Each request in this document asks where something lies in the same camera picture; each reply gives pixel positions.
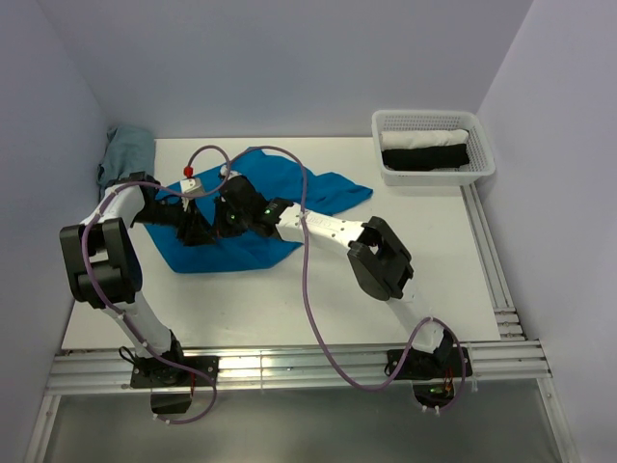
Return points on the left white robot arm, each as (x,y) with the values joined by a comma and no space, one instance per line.
(103,268)

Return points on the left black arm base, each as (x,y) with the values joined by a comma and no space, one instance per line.
(150,374)

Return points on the grey-blue crumpled t-shirt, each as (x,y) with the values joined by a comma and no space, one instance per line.
(130,149)

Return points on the aluminium front rail frame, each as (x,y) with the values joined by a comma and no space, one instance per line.
(93,372)

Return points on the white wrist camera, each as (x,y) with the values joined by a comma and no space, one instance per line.
(227,173)
(190,186)

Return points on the white rolled t-shirt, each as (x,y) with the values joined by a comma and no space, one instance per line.
(420,139)

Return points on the black rolled t-shirt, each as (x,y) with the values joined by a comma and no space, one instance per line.
(426,159)

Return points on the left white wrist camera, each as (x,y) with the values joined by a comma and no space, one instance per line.
(190,186)

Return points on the bright blue t-shirt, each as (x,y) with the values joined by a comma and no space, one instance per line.
(279,180)

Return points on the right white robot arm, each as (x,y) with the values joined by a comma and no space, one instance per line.
(380,262)

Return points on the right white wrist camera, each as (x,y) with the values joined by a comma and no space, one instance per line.
(227,173)

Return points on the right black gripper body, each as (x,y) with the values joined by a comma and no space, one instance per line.
(229,223)

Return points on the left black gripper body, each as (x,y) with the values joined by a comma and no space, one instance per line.
(162,213)

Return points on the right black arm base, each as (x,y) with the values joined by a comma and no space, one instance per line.
(433,375)

